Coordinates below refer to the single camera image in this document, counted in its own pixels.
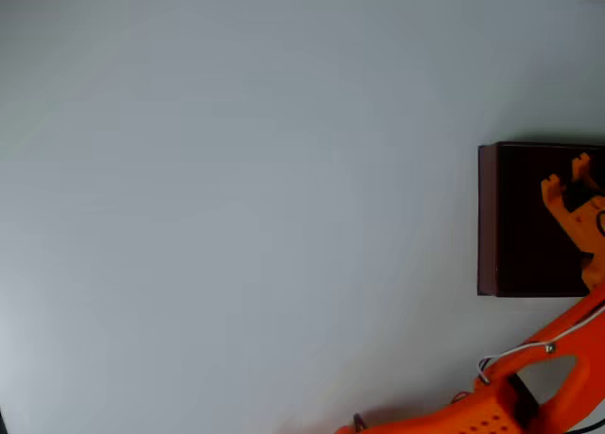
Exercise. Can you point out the orange gripper with servo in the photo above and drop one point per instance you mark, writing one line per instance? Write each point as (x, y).
(573, 220)

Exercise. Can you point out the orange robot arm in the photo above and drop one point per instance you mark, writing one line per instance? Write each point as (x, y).
(558, 335)

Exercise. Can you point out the dark red box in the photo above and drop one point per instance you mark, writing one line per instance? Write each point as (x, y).
(520, 226)

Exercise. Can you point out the light orange camera mount bracket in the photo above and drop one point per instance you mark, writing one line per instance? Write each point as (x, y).
(579, 230)

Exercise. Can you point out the small black camera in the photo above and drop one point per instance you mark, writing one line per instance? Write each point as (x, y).
(574, 196)

